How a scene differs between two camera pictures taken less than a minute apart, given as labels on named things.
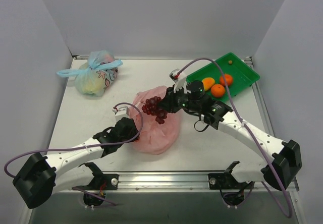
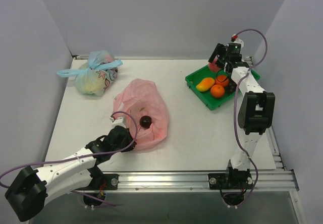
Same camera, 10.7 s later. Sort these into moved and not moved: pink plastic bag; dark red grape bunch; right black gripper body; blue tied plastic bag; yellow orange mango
Moved: dark red grape bunch; pink plastic bag; right black gripper body
Not moved: blue tied plastic bag; yellow orange mango
